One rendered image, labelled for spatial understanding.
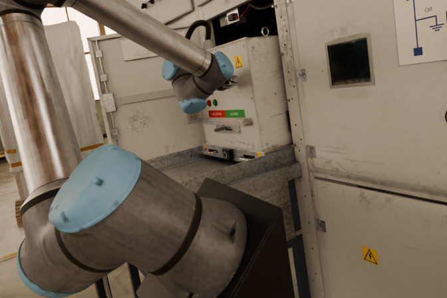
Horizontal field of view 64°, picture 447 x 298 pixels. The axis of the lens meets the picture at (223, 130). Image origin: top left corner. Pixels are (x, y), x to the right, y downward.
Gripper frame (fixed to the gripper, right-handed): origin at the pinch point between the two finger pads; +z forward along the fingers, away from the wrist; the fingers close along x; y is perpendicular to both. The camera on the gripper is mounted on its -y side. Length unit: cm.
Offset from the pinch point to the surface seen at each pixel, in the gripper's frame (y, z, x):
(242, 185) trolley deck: 13.4, -8.4, -42.1
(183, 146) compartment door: -57, 20, -28
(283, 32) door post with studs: 21.5, 5.4, 18.8
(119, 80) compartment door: -75, -12, 8
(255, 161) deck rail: 12.9, 0.1, -33.4
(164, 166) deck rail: -45, -2, -38
